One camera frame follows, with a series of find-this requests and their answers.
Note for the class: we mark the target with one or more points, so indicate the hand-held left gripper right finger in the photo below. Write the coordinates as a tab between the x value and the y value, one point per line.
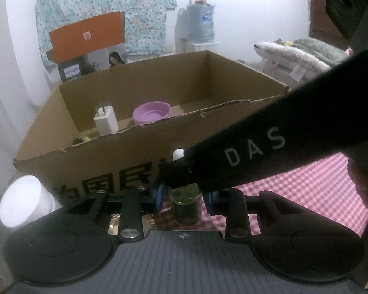
211	203

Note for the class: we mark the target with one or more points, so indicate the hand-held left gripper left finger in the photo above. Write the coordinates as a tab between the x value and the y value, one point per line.
159	197

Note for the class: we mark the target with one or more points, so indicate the green glass dropper bottle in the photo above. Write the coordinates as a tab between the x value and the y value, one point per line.
185	203

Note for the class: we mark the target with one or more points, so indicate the brown cardboard box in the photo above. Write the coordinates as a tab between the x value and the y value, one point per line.
116	165

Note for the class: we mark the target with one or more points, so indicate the purple plastic bowl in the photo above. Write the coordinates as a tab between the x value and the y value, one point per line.
151	113

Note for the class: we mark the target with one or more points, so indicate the white charger adapter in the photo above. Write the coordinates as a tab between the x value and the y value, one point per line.
105	121

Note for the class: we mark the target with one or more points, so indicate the person's right hand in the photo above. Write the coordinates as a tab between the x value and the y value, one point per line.
366	183

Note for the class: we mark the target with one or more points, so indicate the pink checked tablecloth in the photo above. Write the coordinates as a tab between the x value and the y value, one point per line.
309	183

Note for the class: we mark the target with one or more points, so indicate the folded plush blankets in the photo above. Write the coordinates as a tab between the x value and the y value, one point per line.
300	55

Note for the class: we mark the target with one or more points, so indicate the white water dispenser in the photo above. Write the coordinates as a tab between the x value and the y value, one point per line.
199	47

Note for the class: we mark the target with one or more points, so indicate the white cylindrical cup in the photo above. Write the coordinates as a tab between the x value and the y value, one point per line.
21	200

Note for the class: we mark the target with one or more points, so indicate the blue water jug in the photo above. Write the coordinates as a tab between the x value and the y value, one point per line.
201	21

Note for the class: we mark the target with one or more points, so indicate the brown wooden door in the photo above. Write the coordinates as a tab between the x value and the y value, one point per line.
322	9

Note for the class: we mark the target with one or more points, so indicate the orange cardboard box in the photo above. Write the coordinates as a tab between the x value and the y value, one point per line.
86	36

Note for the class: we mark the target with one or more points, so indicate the floral hanging cloth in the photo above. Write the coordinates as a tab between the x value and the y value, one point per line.
110	3

